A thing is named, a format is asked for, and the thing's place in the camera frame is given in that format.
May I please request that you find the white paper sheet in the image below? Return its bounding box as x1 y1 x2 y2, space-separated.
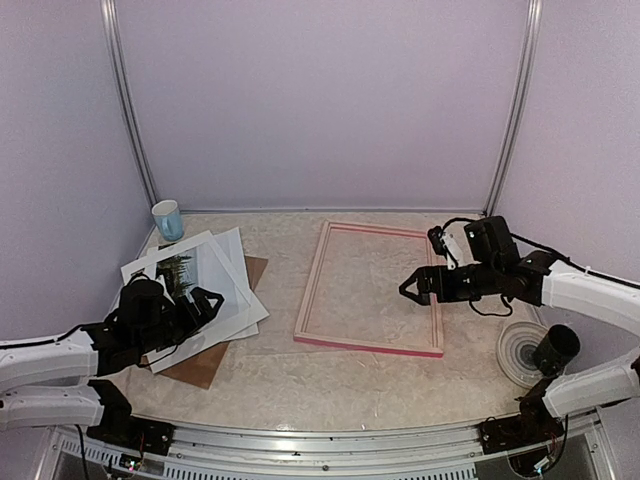
172 228 249 289

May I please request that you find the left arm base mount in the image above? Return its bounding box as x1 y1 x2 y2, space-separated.
86 380 175 456

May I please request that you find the landscape photo print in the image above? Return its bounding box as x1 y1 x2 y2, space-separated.
121 242 223 299

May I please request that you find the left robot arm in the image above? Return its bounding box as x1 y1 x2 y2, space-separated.
1 276 225 448

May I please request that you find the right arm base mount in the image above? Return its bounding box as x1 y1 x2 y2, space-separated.
478 397 566 455

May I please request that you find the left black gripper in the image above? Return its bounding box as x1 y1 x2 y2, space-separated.
134 286 223 356

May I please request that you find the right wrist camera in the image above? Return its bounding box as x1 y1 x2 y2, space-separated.
427 226 469 270

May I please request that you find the left aluminium corner post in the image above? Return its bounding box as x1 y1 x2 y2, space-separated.
100 0 160 206

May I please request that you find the aluminium corner post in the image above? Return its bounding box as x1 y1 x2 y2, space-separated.
483 0 543 216
100 0 160 206

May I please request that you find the front aluminium rail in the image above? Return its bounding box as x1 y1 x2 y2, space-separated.
34 412 619 479

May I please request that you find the right aluminium corner post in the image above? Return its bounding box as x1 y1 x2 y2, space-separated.
483 0 543 216

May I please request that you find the pink wooden picture frame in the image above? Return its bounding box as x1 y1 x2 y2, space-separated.
293 218 445 359

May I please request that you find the white mat board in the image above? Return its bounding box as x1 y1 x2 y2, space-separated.
144 225 271 375

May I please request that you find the light blue mug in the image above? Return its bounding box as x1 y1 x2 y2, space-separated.
151 199 184 242

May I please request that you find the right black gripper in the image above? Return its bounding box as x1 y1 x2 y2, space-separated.
400 260 501 306

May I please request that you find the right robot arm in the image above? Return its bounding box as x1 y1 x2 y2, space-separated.
399 251 639 444

